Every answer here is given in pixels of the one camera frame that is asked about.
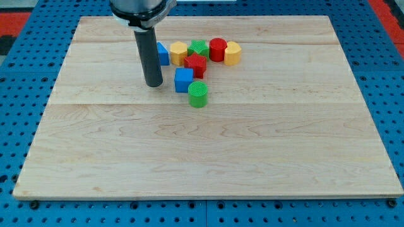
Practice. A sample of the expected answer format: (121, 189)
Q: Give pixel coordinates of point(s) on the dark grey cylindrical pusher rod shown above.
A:
(147, 48)

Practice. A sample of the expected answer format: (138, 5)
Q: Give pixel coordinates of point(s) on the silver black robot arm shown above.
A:
(142, 16)

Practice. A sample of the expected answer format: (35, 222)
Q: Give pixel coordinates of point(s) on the blue cube block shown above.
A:
(182, 79)

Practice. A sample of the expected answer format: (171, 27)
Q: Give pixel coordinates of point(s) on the blue block behind rod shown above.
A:
(163, 54)

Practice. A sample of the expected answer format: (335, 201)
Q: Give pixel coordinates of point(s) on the yellow hexagon block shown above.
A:
(178, 52)

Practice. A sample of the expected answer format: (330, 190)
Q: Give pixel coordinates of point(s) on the green star block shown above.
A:
(199, 47)

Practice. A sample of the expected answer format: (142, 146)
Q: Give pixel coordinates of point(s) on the red star block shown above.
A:
(198, 63)

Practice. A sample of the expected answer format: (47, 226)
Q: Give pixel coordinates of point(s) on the red cylinder block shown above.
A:
(217, 49)

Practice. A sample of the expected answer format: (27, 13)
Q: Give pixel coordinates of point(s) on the green cylinder block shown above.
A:
(198, 94)

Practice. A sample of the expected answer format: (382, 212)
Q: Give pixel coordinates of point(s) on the yellow rounded block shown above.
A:
(232, 54)

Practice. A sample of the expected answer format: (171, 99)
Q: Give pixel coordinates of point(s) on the light wooden board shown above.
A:
(287, 122)

